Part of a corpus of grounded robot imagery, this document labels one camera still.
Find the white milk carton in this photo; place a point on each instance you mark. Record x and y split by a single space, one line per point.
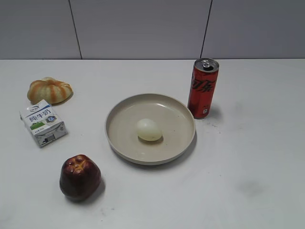
43 123

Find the beige round plate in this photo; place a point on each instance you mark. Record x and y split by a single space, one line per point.
172 117

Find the white egg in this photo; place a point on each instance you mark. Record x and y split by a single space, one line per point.
148 130

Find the red cola can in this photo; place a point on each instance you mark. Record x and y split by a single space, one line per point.
203 82

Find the dark red apple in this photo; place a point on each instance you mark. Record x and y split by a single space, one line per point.
79 178

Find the striped bread bun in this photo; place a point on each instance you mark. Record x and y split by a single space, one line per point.
50 90

